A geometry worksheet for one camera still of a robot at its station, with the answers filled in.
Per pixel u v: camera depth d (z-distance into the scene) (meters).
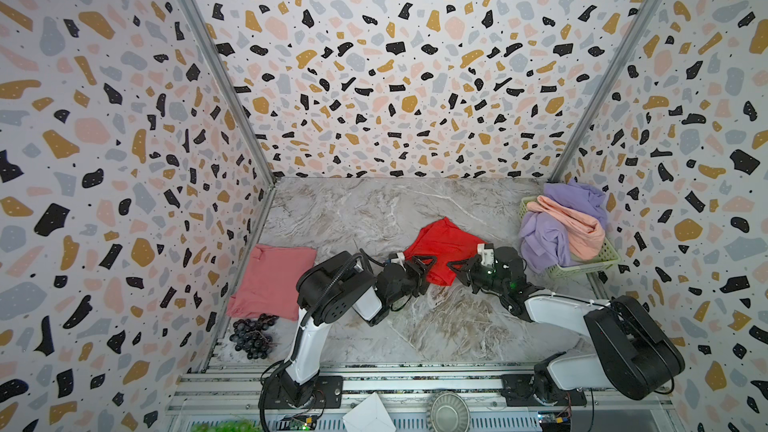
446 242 0.98
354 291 0.53
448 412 0.72
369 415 0.68
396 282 0.75
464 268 0.78
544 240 0.90
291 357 0.59
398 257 0.92
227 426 0.66
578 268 0.92
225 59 0.87
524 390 0.74
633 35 0.83
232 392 0.75
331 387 0.75
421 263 0.85
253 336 0.77
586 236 0.94
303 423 0.70
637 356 0.43
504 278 0.70
